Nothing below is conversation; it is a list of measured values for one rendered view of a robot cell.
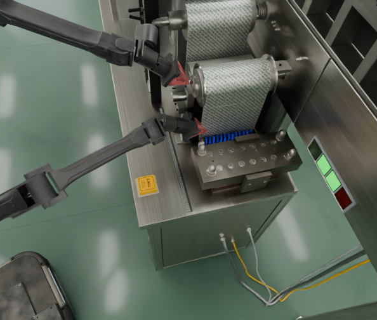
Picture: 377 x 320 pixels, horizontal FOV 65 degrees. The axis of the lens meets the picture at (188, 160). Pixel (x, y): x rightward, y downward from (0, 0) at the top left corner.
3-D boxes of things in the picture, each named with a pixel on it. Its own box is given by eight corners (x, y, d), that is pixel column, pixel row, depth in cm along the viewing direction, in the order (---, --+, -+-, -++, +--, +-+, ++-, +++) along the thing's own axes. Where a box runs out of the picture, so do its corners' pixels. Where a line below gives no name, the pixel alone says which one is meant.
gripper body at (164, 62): (166, 89, 96) (148, 79, 91) (161, 68, 101) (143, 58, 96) (179, 75, 92) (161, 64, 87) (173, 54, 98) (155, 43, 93)
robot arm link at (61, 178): (45, 209, 79) (23, 174, 77) (43, 209, 84) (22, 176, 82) (168, 140, 101) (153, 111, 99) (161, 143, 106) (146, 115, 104)
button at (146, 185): (136, 180, 121) (136, 177, 119) (153, 176, 122) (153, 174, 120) (139, 195, 118) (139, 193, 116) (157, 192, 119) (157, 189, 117)
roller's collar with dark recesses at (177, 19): (166, 24, 112) (166, 7, 106) (181, 22, 113) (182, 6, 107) (170, 34, 108) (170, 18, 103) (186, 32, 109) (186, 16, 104)
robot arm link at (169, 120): (162, 127, 101) (162, 111, 102) (152, 132, 106) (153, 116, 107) (179, 130, 105) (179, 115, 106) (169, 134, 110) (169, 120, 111)
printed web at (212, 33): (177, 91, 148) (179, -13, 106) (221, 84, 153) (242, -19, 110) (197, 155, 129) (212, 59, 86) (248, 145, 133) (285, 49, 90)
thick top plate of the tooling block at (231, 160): (191, 155, 121) (191, 146, 116) (281, 138, 128) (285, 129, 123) (202, 190, 113) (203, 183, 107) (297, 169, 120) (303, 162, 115)
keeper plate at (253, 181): (239, 188, 121) (245, 175, 111) (262, 183, 122) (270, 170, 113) (241, 193, 119) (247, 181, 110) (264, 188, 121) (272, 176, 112)
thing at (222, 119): (198, 139, 120) (203, 108, 104) (252, 129, 124) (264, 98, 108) (198, 140, 119) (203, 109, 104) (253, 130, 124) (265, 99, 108)
